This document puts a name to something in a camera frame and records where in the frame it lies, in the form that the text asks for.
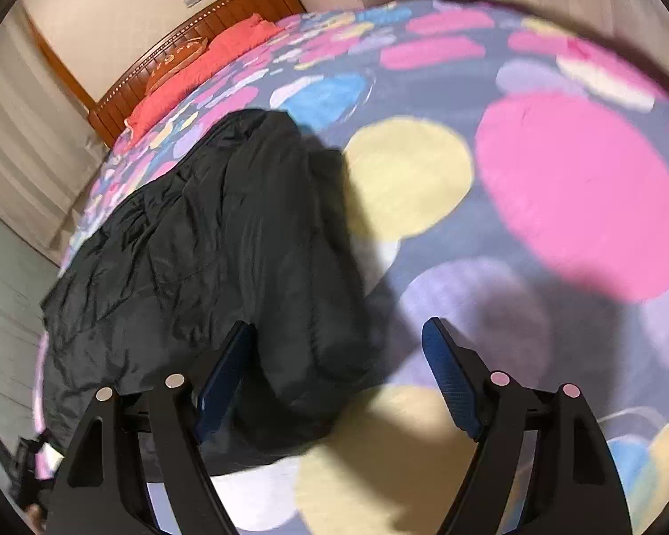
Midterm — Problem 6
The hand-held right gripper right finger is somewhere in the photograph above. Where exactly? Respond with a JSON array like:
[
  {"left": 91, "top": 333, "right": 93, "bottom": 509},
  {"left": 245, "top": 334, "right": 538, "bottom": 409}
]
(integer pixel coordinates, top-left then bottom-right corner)
[{"left": 422, "top": 317, "right": 633, "bottom": 535}]

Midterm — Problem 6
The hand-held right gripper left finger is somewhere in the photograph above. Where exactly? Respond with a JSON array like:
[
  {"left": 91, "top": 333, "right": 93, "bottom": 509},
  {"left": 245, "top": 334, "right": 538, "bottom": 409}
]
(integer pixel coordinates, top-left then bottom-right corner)
[{"left": 45, "top": 321, "right": 256, "bottom": 535}]

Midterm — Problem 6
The black puffer jacket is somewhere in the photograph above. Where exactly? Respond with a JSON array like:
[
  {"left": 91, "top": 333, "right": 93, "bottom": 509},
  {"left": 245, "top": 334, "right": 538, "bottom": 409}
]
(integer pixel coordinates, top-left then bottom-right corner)
[{"left": 40, "top": 108, "right": 394, "bottom": 483}]

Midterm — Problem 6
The circle-print bed sheet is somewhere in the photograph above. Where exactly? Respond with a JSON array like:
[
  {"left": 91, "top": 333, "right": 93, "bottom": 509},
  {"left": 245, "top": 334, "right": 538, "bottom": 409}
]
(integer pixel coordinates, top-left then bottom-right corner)
[{"left": 33, "top": 0, "right": 669, "bottom": 535}]

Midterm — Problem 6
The short cream window curtain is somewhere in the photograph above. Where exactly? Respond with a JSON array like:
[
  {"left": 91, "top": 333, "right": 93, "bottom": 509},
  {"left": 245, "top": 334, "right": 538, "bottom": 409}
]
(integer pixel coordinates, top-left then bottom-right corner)
[{"left": 0, "top": 11, "right": 109, "bottom": 265}]

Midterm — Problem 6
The red pillow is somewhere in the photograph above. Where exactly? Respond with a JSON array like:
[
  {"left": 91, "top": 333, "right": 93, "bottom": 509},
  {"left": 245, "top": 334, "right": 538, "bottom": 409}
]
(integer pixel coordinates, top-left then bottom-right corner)
[{"left": 125, "top": 14, "right": 288, "bottom": 137}]

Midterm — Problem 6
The orange cushion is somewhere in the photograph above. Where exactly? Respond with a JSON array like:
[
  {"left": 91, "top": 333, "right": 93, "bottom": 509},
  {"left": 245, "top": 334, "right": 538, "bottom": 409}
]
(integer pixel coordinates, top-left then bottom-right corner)
[{"left": 145, "top": 36, "right": 208, "bottom": 95}]

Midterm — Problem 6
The wooden bed headboard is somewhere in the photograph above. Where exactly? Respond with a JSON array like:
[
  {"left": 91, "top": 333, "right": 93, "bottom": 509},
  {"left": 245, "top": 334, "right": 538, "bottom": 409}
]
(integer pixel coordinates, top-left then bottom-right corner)
[{"left": 88, "top": 0, "right": 307, "bottom": 148}]

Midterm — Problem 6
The wooden door frame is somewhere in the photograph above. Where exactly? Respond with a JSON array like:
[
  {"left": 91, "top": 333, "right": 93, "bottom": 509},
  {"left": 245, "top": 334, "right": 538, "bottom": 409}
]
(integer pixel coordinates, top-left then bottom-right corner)
[{"left": 25, "top": 8, "right": 98, "bottom": 115}]

